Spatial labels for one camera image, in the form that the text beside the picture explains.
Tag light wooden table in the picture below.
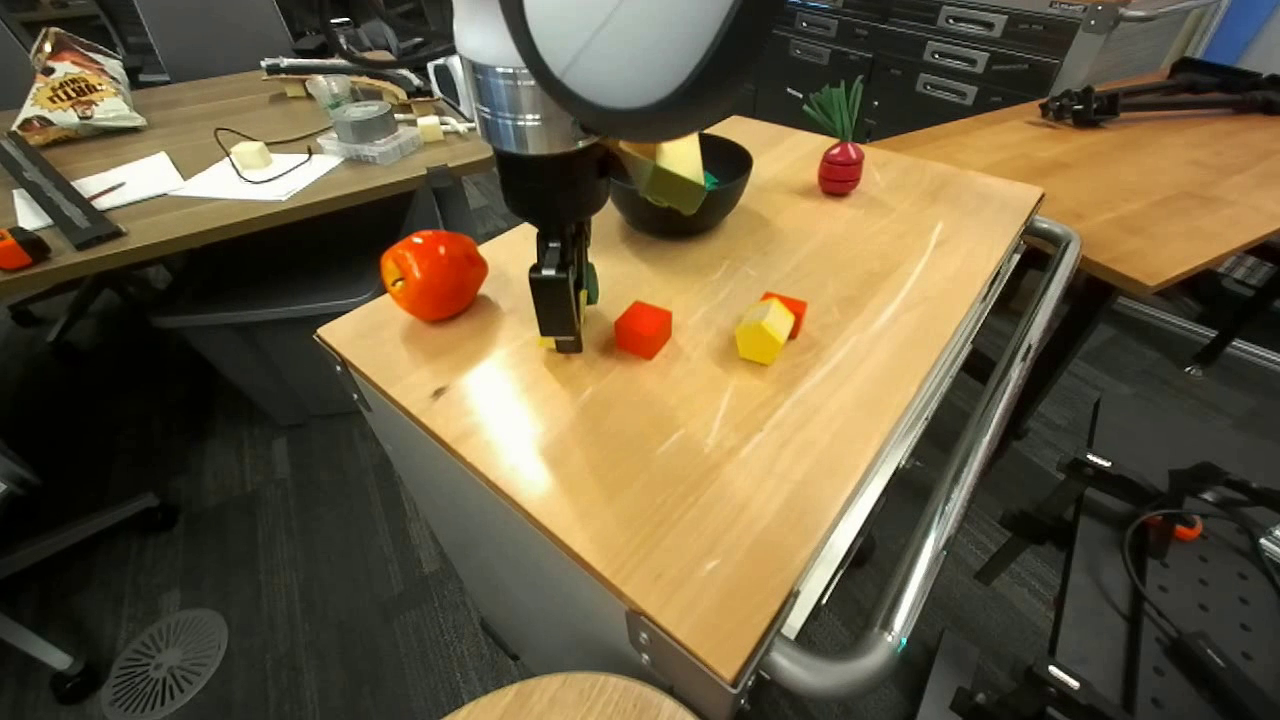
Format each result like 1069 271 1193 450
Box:
872 66 1280 298

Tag red toy radish green leaves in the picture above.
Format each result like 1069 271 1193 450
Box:
799 72 872 205

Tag black metal stand frame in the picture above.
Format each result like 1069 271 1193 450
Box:
933 397 1280 720

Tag red wooden cube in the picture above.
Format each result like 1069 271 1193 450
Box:
613 298 675 363

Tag steel cart handle bar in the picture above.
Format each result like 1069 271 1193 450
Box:
761 215 1085 705

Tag black drawer cabinet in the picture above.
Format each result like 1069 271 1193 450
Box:
782 0 1210 145

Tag white paper sheet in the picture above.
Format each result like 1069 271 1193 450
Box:
9 149 188 235
167 149 348 209

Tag yellow wooden block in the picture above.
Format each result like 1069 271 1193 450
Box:
732 295 799 368

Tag black office chair base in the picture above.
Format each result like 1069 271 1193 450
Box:
0 437 181 706

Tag white power adapter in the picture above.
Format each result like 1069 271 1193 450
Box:
229 135 279 174

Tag round wooden stool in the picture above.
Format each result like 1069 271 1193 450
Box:
445 666 698 720

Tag brown wooden desk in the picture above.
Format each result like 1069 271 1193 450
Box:
0 62 501 312

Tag black bowl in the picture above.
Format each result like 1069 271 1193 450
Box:
602 133 761 244

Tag small orange object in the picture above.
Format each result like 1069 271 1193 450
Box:
0 228 57 281

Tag grey metal tool cart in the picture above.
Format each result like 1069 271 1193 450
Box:
311 215 1085 720

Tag chips bag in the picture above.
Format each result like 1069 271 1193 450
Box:
9 24 150 149

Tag curved white black device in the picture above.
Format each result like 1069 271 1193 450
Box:
257 51 441 101

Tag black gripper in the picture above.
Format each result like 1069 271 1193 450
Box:
490 141 618 359

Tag wrist camera with beige mount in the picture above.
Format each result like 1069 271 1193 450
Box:
613 128 716 221

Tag black folded tripod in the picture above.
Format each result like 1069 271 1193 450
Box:
1034 57 1280 133

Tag grey tape roll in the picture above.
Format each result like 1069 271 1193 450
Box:
325 95 409 169

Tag grey office chair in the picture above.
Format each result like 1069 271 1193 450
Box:
130 0 301 80

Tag orange clamp handle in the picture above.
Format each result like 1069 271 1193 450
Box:
1140 508 1210 546

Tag round grey floor disc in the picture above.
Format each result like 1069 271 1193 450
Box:
95 607 233 720

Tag orange wooden block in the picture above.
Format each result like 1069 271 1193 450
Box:
761 286 813 339

